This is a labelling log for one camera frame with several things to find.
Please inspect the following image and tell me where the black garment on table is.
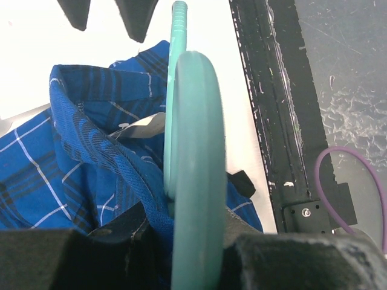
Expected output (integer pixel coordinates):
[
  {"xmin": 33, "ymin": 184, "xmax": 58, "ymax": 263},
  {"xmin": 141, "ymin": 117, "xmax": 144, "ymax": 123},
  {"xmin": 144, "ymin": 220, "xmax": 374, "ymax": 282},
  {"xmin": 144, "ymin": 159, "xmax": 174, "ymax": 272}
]
[{"xmin": 227, "ymin": 170, "xmax": 256, "ymax": 199}]

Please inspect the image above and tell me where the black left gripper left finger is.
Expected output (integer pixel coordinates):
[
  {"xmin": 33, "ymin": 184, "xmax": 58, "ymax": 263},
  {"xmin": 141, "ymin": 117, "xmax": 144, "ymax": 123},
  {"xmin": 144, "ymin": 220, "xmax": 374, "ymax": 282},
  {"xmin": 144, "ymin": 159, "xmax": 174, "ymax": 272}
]
[{"xmin": 1, "ymin": 202, "xmax": 170, "ymax": 289}]

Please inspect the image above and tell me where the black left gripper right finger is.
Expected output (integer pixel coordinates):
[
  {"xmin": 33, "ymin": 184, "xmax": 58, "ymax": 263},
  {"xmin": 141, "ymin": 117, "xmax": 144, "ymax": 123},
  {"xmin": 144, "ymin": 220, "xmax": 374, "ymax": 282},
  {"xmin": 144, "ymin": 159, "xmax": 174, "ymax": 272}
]
[{"xmin": 218, "ymin": 210, "xmax": 386, "ymax": 289}]

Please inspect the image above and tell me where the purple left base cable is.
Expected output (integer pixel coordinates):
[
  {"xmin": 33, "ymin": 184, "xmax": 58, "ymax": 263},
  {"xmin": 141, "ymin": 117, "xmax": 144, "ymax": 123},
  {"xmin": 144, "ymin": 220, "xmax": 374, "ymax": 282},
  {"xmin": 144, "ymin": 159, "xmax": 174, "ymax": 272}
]
[{"xmin": 314, "ymin": 146, "xmax": 387, "ymax": 236}]

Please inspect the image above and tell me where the blue plaid shirt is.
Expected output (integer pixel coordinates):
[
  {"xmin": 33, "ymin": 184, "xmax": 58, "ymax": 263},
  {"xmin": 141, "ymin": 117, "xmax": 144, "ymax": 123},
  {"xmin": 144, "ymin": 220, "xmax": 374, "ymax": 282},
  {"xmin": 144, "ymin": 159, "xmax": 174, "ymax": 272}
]
[{"xmin": 0, "ymin": 40, "xmax": 264, "ymax": 290}]

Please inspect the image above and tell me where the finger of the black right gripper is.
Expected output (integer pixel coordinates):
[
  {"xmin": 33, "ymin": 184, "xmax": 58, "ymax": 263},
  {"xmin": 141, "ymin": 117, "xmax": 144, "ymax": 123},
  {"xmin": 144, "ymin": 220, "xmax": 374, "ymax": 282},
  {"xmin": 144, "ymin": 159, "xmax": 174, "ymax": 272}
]
[
  {"xmin": 115, "ymin": 0, "xmax": 158, "ymax": 42},
  {"xmin": 58, "ymin": 0, "xmax": 91, "ymax": 31}
]

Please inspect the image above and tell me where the teal plastic hanger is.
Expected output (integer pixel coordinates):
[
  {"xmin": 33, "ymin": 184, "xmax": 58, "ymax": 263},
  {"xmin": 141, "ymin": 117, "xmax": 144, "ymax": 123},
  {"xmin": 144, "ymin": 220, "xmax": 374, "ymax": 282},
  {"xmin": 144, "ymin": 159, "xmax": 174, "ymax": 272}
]
[{"xmin": 164, "ymin": 1, "xmax": 227, "ymax": 289}]

